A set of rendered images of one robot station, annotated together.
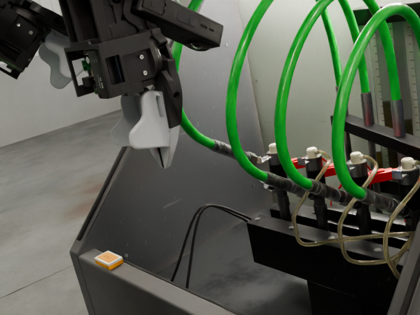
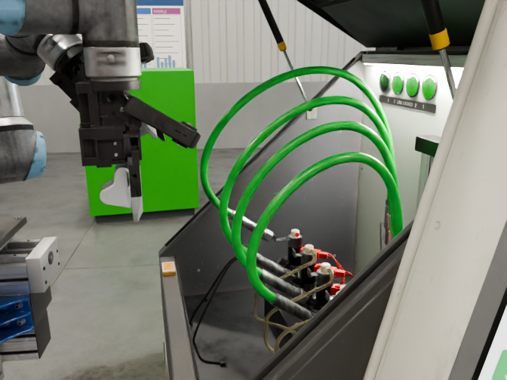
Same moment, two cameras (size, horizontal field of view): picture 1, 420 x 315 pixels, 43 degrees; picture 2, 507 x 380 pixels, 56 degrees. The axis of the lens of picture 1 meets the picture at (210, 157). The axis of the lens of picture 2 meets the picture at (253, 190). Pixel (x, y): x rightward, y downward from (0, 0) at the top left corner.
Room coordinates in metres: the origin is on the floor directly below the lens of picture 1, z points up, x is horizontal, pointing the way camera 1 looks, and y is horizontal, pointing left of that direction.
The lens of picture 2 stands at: (0.03, -0.40, 1.45)
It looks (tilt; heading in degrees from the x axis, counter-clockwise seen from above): 16 degrees down; 25
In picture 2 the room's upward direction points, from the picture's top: straight up
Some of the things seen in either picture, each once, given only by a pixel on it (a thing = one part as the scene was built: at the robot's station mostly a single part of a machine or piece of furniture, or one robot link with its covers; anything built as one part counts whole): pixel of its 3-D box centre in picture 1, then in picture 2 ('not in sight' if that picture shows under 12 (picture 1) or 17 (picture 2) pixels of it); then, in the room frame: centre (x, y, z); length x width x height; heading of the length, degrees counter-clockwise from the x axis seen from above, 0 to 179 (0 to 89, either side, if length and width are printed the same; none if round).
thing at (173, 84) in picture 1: (160, 87); (133, 167); (0.56, 0.03, 1.29); 0.05 x 0.02 x 0.09; 38
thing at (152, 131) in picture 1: (151, 134); (121, 196); (0.55, 0.06, 1.25); 0.06 x 0.03 x 0.09; 128
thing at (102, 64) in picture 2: not in sight; (112, 65); (0.56, 0.06, 1.43); 0.08 x 0.08 x 0.05
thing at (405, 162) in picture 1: (409, 169); not in sight; (0.66, -0.26, 1.10); 0.02 x 0.02 x 0.03
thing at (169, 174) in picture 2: not in sight; (140, 140); (3.59, 2.43, 0.65); 0.95 x 0.86 x 1.30; 129
